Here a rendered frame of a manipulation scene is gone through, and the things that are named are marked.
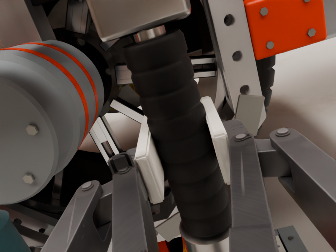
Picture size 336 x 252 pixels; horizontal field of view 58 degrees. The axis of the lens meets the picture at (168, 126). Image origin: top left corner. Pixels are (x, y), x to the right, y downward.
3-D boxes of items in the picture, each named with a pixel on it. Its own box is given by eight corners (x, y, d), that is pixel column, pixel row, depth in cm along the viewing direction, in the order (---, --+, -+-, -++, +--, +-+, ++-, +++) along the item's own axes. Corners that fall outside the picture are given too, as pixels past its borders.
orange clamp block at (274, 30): (242, 53, 45) (303, 34, 44) (256, 62, 37) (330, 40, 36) (231, 4, 42) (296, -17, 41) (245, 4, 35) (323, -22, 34)
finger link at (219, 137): (212, 137, 15) (227, 133, 15) (199, 98, 22) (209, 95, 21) (226, 186, 16) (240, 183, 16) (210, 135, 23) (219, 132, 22)
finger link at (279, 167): (236, 162, 14) (303, 144, 13) (219, 122, 18) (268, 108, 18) (243, 189, 14) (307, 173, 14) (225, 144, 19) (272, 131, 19)
